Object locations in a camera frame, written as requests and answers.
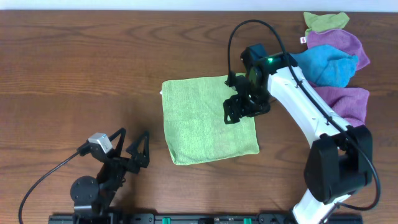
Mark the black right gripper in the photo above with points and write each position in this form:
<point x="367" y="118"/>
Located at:
<point x="245" y="104"/>

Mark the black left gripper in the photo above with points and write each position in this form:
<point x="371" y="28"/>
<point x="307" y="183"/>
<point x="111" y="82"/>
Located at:
<point x="123" y="160"/>

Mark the light green cloth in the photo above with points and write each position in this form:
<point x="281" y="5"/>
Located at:
<point x="194" y="127"/>

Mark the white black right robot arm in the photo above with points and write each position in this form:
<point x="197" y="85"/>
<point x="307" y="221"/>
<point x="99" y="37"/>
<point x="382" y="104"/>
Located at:
<point x="339" y="161"/>

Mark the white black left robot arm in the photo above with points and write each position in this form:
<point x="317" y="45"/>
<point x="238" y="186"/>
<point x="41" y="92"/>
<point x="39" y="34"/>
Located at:
<point x="92" y="196"/>

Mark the blue cloth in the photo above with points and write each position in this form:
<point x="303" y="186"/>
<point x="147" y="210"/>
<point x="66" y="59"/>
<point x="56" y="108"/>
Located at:
<point x="325" y="65"/>

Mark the lower purple cloth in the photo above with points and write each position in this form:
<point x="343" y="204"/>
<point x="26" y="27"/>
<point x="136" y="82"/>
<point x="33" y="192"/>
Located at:
<point x="349" y="103"/>

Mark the purple cloth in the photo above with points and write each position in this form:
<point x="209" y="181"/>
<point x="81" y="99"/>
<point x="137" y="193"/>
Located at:
<point x="342" y="40"/>
<point x="349" y="103"/>

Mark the small green cloth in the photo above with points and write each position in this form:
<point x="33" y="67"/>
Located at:
<point x="321" y="23"/>

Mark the upper purple cloth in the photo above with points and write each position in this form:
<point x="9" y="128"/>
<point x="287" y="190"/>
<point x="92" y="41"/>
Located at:
<point x="342" y="40"/>

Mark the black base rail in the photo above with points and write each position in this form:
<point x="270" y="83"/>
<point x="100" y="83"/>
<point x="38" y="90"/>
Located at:
<point x="148" y="218"/>

